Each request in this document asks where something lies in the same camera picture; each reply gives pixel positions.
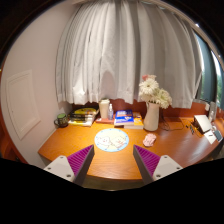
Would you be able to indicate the white cylindrical container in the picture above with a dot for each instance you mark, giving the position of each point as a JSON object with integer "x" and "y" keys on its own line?
{"x": 104, "y": 106}

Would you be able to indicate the green mug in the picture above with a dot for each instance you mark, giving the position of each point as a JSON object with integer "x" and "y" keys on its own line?
{"x": 61, "y": 121}

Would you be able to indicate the stack of yellow books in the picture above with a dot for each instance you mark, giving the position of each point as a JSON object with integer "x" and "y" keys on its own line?
{"x": 83, "y": 116}

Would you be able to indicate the white and pink flowers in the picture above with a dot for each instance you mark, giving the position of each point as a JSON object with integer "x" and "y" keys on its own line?
{"x": 150, "y": 92}

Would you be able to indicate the white laptop on stand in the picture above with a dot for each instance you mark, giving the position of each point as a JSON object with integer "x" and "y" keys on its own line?
{"x": 202, "y": 123}

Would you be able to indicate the round cartoon mouse pad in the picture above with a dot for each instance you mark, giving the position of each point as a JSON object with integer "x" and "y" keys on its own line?
{"x": 111, "y": 140}

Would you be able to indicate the yellow book under blue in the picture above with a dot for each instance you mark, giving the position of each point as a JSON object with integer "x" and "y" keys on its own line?
{"x": 138, "y": 122}

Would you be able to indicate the pink computer mouse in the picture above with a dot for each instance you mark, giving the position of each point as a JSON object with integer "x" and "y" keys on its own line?
{"x": 149, "y": 140}

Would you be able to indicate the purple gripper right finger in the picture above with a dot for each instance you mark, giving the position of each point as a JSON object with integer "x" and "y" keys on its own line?
{"x": 153, "y": 167}

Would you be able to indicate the white ceramic vase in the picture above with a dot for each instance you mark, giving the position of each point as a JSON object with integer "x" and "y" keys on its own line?
{"x": 151, "y": 119}

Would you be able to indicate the white curtain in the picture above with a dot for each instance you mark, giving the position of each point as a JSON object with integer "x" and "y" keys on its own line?
{"x": 108, "y": 46}

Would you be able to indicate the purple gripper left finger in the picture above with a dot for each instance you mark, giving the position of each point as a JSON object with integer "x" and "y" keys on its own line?
{"x": 74, "y": 167}

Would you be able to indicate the white paper card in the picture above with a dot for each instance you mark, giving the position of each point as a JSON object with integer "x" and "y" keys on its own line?
{"x": 210, "y": 137}

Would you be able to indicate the small clear spray bottle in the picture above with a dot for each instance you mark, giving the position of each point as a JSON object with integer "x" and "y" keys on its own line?
{"x": 110, "y": 112}

